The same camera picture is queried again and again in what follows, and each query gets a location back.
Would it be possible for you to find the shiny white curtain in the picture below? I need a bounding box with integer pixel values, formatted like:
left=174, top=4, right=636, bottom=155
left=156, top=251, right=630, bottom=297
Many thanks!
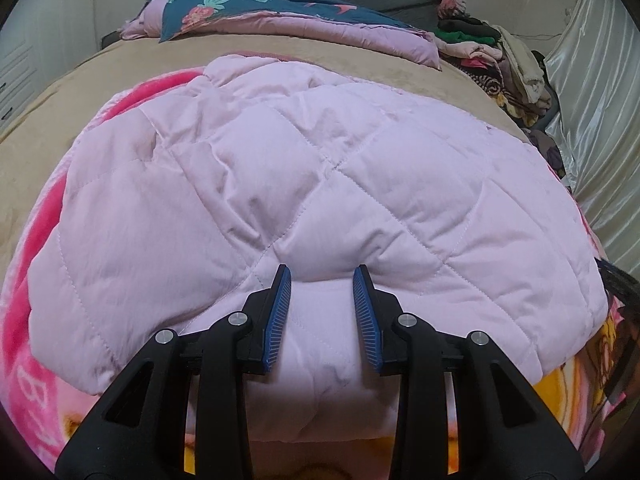
left=546, top=0, right=639, bottom=276

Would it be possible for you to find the white wardrobe with drawers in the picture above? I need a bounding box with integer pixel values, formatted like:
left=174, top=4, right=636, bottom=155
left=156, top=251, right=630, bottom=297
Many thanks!
left=1, top=0, right=145, bottom=129

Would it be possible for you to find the pile of assorted clothes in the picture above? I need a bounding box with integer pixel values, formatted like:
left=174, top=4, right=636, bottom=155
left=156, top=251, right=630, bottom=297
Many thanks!
left=433, top=0, right=566, bottom=179

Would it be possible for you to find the beige plush bed cover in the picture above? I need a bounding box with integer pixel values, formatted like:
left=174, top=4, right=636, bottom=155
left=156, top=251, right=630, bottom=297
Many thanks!
left=0, top=32, right=532, bottom=281

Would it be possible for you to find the blue floral pink quilt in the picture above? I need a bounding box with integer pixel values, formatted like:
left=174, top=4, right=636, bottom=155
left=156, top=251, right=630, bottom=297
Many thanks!
left=119, top=0, right=440, bottom=70

